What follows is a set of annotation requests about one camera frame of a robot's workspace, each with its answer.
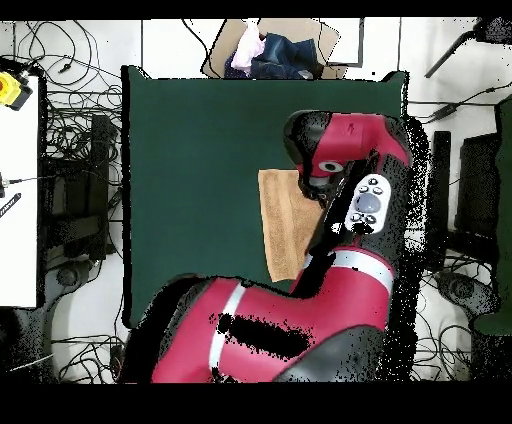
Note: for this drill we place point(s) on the tan terry towel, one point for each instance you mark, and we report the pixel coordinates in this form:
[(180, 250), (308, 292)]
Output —
[(284, 224)]

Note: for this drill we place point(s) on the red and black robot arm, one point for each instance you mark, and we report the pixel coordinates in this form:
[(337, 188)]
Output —
[(320, 304)]

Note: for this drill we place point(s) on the dark green table cloth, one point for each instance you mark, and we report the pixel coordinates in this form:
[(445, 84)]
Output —
[(192, 180)]

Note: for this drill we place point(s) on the purple dotted garment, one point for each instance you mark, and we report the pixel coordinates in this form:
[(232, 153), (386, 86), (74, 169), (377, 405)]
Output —
[(234, 72)]

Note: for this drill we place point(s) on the blue jeans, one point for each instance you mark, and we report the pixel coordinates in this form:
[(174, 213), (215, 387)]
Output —
[(288, 56)]

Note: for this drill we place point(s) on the black metal stand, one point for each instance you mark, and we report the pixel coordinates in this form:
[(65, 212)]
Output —
[(440, 180), (98, 180)]

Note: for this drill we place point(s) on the pale pink garment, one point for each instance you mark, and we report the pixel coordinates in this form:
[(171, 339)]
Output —
[(248, 48)]

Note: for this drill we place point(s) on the cardboard box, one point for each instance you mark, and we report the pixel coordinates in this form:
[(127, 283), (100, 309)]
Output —
[(222, 48)]

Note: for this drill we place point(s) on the round black base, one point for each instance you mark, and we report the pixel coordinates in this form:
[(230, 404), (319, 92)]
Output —
[(464, 290), (67, 276)]

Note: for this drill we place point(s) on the black power strip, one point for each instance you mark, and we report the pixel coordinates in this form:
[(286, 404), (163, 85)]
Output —
[(116, 360)]

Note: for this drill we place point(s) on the white side table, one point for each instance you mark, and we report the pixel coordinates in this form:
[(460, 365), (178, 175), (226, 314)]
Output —
[(18, 200)]

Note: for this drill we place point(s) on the black striped tool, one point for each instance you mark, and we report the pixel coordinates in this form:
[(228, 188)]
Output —
[(10, 204)]

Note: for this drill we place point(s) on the green cloth-covered table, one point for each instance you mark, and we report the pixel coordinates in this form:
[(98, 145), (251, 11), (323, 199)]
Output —
[(504, 200)]

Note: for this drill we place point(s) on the yellow emergency stop button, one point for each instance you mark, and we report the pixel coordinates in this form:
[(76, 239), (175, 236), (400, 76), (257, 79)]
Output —
[(8, 90)]

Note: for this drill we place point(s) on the black tripod stand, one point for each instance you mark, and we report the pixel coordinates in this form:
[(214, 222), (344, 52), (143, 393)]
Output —
[(498, 32)]

